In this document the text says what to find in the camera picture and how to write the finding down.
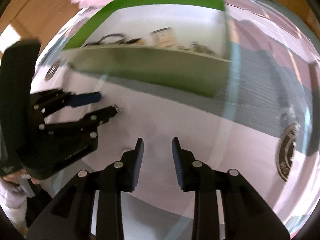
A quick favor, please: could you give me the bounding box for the black bead gold charm bracelet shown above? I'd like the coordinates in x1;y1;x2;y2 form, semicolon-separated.
122;37;146;46

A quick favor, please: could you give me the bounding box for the wooden headboard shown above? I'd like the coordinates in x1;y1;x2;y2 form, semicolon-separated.
1;0;79;53

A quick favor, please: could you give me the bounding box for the black wrist watch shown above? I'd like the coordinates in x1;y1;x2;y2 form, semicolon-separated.
84;42;100;48

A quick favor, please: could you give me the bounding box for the plaid bed sheet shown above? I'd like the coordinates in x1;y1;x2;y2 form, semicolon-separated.
31;0;319;239

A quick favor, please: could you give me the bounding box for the green cardboard box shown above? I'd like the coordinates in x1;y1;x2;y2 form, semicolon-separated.
61;0;231;98

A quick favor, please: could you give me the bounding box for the person's left hand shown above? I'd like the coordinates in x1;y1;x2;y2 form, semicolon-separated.
3;169;41;185

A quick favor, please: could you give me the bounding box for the white wrist watch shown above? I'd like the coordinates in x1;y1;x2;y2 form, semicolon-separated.
150;27;178;48

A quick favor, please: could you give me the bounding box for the silver bangle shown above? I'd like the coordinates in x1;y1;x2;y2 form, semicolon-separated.
98;33;126;44

